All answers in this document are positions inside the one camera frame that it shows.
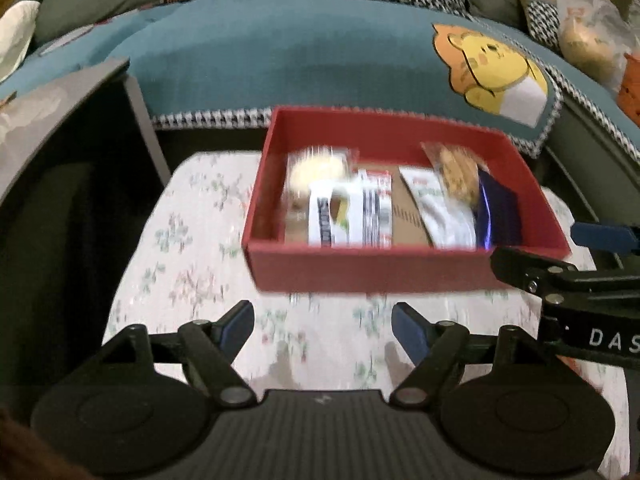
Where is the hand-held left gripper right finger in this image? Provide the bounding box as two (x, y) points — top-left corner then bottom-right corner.
(389, 302), (551, 408)

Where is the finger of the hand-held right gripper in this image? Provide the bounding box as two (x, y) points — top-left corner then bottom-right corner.
(490, 247), (640, 295)
(570, 221), (640, 252)

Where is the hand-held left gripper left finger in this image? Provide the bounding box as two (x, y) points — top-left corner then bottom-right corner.
(97, 300), (257, 407)

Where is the red cardboard box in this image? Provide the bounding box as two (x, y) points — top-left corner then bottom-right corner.
(241, 106), (572, 293)

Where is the dark blue snack packet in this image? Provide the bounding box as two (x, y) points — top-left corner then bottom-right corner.
(474, 166), (525, 252)

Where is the white packet with pink sausages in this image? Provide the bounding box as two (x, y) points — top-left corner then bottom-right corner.
(399, 166), (477, 251)

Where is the red and white snack packet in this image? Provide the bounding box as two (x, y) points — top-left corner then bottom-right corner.
(356, 169), (394, 249)

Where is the long white snack packet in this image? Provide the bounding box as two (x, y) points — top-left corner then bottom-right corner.
(306, 182), (362, 248)

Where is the clear packet of brown crackers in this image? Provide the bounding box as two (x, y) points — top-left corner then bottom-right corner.
(421, 141), (490, 207)

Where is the clear packet of pale cake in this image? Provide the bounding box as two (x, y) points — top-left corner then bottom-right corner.
(286, 146), (352, 211)

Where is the floral tablecloth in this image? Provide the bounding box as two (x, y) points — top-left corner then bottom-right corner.
(102, 152), (631, 471)

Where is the teal houndstooth-trimmed sofa cover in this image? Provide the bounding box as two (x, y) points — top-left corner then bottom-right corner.
(547, 67), (640, 161)

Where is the orange plastic basket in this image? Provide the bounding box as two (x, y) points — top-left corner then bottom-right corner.
(617, 52), (640, 128)

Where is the clear plastic bag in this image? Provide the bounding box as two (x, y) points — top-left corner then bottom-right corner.
(555, 0), (640, 101)

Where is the brown and houndstooth pillow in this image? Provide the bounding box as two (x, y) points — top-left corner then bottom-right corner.
(511, 0), (563, 52)

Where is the teal bear print sofa cover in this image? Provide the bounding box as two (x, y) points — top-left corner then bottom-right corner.
(0, 0), (563, 161)

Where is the grey side table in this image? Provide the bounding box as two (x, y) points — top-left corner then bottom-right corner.
(0, 57), (173, 201)

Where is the pale green cloth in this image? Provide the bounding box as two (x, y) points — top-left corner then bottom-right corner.
(0, 0), (41, 83)

